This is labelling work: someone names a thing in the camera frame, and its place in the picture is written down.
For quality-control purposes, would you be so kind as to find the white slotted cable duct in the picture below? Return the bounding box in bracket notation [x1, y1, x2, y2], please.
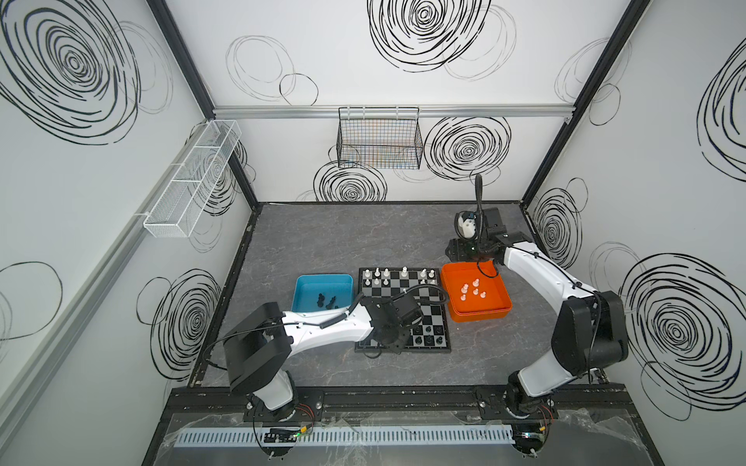
[174, 425, 515, 448]

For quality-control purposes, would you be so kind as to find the clear wire wall shelf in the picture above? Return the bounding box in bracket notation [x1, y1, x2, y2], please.
[143, 120, 242, 239]

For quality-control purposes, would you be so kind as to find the teal plastic tray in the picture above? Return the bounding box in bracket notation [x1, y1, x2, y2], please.
[291, 274, 354, 314]

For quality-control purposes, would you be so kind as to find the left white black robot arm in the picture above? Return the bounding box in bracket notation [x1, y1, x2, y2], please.
[223, 293, 424, 412]

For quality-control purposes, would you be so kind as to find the orange plastic tray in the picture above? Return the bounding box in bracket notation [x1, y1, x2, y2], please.
[441, 261, 513, 323]

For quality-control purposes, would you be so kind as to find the black mounting rail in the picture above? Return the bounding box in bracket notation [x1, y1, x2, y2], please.
[161, 384, 633, 423]

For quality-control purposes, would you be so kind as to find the black white chess board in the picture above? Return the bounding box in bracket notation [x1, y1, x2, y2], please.
[355, 267, 451, 358]

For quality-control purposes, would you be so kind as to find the white pawn in orange tray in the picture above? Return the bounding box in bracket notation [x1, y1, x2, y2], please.
[460, 279, 487, 302]

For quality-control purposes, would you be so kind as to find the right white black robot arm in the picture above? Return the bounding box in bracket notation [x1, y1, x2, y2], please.
[446, 208, 629, 419]

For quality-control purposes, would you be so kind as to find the black wire basket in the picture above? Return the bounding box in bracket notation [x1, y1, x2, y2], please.
[335, 106, 425, 170]

